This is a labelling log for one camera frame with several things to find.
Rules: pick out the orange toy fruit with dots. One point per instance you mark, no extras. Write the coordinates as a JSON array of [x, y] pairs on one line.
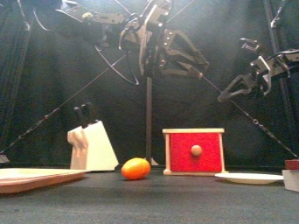
[[136, 168]]

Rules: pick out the grey corner bracket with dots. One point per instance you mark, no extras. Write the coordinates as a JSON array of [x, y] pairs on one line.
[[5, 159]]

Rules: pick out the pink box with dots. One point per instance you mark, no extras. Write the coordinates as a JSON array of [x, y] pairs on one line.
[[194, 130]]

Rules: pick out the white round plate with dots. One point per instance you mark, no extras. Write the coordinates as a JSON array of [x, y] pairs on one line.
[[249, 178]]

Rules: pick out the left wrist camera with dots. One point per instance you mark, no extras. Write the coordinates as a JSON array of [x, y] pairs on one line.
[[158, 14]]

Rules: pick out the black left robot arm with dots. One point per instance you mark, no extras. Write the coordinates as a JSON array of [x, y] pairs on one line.
[[78, 17]]

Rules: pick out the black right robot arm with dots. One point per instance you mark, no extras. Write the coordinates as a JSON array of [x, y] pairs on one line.
[[292, 61]]

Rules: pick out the pink rectangular tray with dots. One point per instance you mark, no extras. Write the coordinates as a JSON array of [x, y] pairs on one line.
[[31, 178]]

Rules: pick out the red drawer with wooden knob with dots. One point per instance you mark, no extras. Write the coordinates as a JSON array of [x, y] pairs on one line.
[[197, 150]]

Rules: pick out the cream toy knife block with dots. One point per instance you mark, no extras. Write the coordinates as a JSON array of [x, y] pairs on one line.
[[95, 148]]

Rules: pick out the thin black frame pole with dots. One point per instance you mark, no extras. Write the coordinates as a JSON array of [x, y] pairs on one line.
[[149, 122]]

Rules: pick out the black frame post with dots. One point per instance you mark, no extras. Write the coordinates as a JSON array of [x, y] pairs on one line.
[[274, 35]]

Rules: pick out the red and white block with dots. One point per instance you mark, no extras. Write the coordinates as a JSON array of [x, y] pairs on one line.
[[292, 178]]

